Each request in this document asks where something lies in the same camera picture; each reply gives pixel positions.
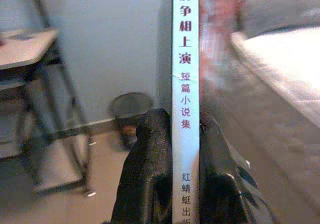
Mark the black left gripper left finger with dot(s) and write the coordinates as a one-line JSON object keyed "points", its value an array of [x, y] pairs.
{"points": [[150, 171]]}

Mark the grey pillow with white lettering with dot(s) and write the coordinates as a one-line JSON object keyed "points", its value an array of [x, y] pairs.
{"points": [[280, 6]]}

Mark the book with dark red cover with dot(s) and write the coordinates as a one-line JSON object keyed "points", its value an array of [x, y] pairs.
{"points": [[185, 146]]}

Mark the black metal frame shelf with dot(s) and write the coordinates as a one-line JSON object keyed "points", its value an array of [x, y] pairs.
{"points": [[25, 46]]}

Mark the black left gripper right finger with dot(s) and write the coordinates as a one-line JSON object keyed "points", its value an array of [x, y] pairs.
{"points": [[220, 184]]}

